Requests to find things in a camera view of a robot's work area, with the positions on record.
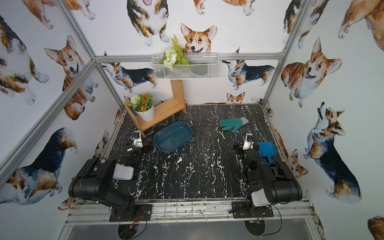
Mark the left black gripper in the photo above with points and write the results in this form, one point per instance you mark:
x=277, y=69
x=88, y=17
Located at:
x=143, y=144

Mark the green white artificial plant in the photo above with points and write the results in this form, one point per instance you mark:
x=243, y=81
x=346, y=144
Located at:
x=174, y=55

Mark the blue plastic dustpan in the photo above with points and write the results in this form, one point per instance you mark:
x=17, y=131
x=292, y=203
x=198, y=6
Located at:
x=267, y=150

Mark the wooden shelf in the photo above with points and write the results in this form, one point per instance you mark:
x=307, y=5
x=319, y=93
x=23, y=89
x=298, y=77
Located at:
x=163, y=110

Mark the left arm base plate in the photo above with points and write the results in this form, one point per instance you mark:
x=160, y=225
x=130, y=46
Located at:
x=137, y=213

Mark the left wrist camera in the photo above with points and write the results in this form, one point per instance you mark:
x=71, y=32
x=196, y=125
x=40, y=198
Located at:
x=137, y=139

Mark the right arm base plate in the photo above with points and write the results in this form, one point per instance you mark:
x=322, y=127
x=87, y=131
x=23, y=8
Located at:
x=244, y=210

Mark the white pot with flowers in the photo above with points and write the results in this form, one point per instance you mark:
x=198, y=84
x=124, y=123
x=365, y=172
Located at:
x=143, y=105

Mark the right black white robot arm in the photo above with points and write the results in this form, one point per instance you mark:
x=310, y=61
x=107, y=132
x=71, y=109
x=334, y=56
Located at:
x=270, y=182

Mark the teal plastic storage box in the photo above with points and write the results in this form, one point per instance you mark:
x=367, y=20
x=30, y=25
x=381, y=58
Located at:
x=173, y=137

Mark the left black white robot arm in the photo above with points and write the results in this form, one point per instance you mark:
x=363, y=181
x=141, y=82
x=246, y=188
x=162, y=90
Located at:
x=94, y=183

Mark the white wire basket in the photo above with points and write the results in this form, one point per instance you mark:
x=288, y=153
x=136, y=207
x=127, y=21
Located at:
x=195, y=66

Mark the green work glove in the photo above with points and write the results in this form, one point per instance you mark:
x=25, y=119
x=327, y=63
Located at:
x=233, y=124

